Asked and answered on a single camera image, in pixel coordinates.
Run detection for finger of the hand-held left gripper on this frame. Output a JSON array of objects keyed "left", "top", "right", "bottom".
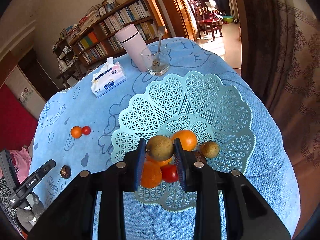
[
  {"left": 0, "top": 149, "right": 19, "bottom": 193},
  {"left": 30, "top": 159, "right": 56, "bottom": 180}
]

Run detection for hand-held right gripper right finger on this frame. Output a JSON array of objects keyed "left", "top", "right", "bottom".
[{"left": 174, "top": 138, "right": 292, "bottom": 240}]

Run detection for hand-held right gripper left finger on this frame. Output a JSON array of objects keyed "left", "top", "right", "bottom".
[{"left": 26, "top": 137, "right": 147, "bottom": 240}]

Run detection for large dark brown fruit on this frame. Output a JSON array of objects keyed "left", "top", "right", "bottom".
[{"left": 60, "top": 165, "right": 71, "bottom": 180}]

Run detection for small dark brown fruit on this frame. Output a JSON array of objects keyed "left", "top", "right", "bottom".
[{"left": 186, "top": 151, "right": 207, "bottom": 165}]

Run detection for large orange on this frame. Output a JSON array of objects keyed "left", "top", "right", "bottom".
[{"left": 171, "top": 129, "right": 198, "bottom": 152}]

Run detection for light blue lattice basket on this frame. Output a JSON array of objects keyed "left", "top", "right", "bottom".
[{"left": 110, "top": 70, "right": 257, "bottom": 213}]

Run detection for person's left hand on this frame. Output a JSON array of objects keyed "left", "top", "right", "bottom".
[{"left": 16, "top": 194, "right": 45, "bottom": 230}]

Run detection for pink clothing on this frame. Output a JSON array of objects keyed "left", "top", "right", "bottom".
[{"left": 9, "top": 146, "right": 33, "bottom": 180}]

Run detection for small orange kumquat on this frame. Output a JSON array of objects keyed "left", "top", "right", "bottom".
[{"left": 71, "top": 126, "right": 83, "bottom": 139}]

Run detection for white tissue pack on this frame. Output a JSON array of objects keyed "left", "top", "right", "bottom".
[{"left": 90, "top": 57, "right": 127, "bottom": 98}]

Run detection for dark wooden door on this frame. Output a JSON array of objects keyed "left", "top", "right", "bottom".
[{"left": 17, "top": 49, "right": 60, "bottom": 95}]

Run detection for clear drinking glass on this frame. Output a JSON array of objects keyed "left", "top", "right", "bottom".
[{"left": 140, "top": 44, "right": 171, "bottom": 77}]

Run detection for pink thermos bottle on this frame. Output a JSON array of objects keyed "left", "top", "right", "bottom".
[{"left": 114, "top": 24, "right": 153, "bottom": 72}]

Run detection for metal spoon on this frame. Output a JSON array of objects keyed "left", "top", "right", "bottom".
[{"left": 153, "top": 26, "right": 165, "bottom": 65}]

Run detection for wooden bookshelf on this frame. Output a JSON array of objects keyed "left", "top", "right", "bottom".
[{"left": 52, "top": 0, "right": 173, "bottom": 80}]

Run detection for rows of books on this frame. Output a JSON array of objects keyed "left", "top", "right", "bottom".
[{"left": 66, "top": 0, "right": 159, "bottom": 64}]

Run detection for patterned beige curtain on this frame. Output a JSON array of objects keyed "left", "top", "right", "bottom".
[{"left": 265, "top": 0, "right": 320, "bottom": 170}]

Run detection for carved wooden chair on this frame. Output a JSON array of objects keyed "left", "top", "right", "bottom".
[{"left": 187, "top": 0, "right": 223, "bottom": 42}]

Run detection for wooden door with knob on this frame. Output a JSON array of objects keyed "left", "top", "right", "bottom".
[{"left": 220, "top": 0, "right": 280, "bottom": 100}]

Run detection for red wall board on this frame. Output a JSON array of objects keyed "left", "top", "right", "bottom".
[{"left": 0, "top": 84, "right": 38, "bottom": 153}]

